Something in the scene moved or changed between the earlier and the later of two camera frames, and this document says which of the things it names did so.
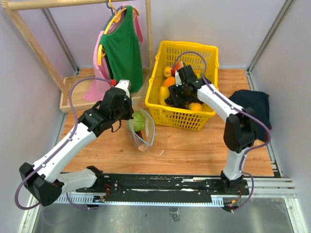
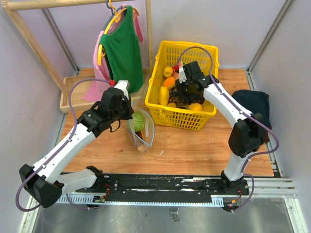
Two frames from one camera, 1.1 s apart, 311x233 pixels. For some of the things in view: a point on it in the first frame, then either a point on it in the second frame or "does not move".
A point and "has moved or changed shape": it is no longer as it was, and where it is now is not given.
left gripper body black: (125, 113) does not move
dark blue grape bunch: (176, 102) has moved or changed shape
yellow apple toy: (195, 106) does not move
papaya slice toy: (142, 134) does not move
